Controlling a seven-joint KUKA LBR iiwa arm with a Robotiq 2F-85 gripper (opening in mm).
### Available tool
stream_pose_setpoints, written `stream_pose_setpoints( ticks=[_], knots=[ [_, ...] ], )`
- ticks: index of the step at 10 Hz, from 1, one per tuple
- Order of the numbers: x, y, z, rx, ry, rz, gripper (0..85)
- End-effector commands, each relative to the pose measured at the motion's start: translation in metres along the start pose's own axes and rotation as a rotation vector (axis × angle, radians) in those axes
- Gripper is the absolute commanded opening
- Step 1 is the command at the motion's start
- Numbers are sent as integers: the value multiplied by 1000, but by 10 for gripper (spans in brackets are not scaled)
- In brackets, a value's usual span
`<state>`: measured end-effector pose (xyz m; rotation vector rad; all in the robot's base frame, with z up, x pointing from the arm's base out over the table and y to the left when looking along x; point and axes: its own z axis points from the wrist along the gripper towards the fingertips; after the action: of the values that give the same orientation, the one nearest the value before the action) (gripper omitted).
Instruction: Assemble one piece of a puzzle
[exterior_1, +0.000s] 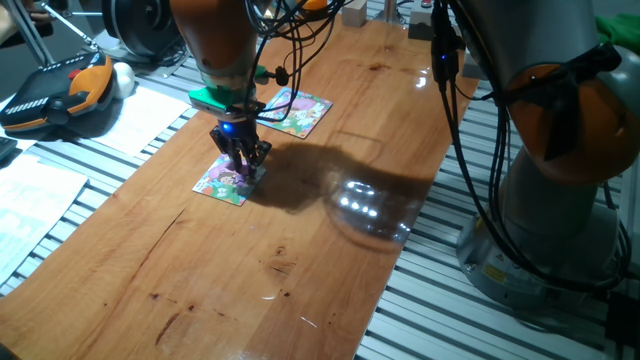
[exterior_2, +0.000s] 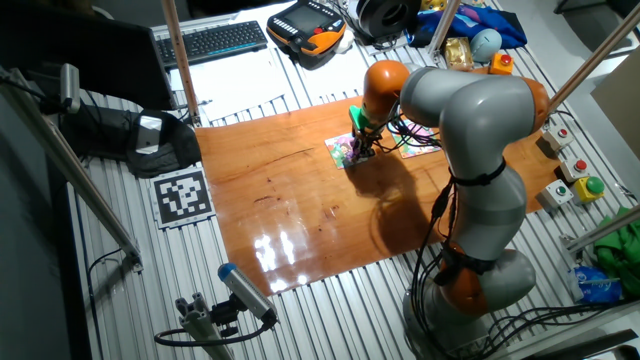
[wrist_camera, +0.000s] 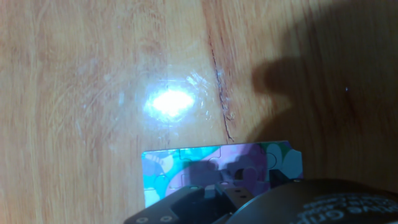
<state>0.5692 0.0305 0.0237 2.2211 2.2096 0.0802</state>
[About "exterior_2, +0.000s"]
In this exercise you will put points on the complete cartoon puzzle picture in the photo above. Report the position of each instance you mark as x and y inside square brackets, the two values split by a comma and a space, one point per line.
[420, 147]

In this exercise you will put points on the frame pole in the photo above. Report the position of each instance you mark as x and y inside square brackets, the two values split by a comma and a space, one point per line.
[180, 60]
[600, 50]
[444, 25]

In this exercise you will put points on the grey box with red button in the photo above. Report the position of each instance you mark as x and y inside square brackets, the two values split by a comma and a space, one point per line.
[557, 139]
[574, 170]

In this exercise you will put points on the blue cloth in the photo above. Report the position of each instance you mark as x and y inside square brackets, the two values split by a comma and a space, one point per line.
[490, 22]

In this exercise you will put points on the black filament spool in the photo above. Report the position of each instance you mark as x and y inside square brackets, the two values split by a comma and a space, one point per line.
[385, 17]

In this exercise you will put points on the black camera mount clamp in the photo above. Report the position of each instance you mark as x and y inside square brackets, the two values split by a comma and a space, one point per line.
[225, 315]

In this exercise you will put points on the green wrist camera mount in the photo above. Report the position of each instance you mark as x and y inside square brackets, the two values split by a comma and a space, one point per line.
[357, 117]

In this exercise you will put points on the slanted aluminium beam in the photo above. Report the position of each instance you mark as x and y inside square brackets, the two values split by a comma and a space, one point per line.
[75, 172]

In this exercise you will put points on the cardboard sheet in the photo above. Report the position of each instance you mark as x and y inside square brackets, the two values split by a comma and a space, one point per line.
[620, 100]

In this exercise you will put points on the black monitor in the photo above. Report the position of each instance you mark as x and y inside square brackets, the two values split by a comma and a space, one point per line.
[100, 55]

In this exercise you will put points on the orange box with red button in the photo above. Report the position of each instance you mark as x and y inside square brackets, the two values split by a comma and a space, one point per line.
[502, 64]

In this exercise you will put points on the blue plastic bag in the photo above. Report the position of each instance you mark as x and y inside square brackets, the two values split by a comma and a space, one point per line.
[595, 285]

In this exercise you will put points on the cartoon puzzle with missing piece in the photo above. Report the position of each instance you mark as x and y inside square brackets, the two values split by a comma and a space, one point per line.
[340, 150]

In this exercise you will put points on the grey box with green button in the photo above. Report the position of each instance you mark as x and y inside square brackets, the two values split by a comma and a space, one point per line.
[555, 195]

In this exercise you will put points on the black and white marker tag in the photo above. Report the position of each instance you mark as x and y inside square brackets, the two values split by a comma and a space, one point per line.
[182, 197]

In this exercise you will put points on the glossy wooden board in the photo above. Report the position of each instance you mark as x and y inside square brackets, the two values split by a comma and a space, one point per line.
[300, 200]

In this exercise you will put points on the pale blue egg-shaped object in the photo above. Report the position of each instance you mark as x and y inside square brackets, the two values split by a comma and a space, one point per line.
[486, 45]

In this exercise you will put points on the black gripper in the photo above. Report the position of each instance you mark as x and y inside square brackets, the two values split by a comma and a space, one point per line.
[366, 137]

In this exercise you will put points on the aluminium bar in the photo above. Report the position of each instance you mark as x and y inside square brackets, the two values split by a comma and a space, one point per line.
[600, 230]

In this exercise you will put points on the silver camera on beam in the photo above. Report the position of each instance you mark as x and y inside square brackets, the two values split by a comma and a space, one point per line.
[70, 85]

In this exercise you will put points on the yellow toy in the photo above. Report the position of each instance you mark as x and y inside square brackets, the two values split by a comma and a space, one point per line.
[434, 4]

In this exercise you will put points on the white paper sheet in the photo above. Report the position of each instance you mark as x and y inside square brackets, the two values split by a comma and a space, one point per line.
[335, 70]
[235, 85]

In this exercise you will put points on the black and orange teach pendant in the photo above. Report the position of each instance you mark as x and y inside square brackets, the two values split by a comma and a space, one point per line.
[305, 30]

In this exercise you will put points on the yellow box with green button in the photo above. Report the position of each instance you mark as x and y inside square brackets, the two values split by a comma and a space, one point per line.
[589, 190]

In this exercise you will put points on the gold foil packet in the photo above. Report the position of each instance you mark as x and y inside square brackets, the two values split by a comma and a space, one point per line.
[458, 52]

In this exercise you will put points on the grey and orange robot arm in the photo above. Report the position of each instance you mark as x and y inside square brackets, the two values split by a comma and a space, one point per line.
[475, 115]

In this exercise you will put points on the green cloth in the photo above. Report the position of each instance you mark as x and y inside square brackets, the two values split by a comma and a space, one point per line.
[620, 250]

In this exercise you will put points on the black keyboard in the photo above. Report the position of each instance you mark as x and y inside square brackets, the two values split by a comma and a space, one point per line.
[215, 42]

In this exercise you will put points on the aluminium profile post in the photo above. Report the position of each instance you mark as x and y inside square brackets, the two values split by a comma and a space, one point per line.
[200, 325]

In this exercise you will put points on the silver camera with blue cap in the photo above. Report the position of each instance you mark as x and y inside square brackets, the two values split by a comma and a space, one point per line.
[245, 291]

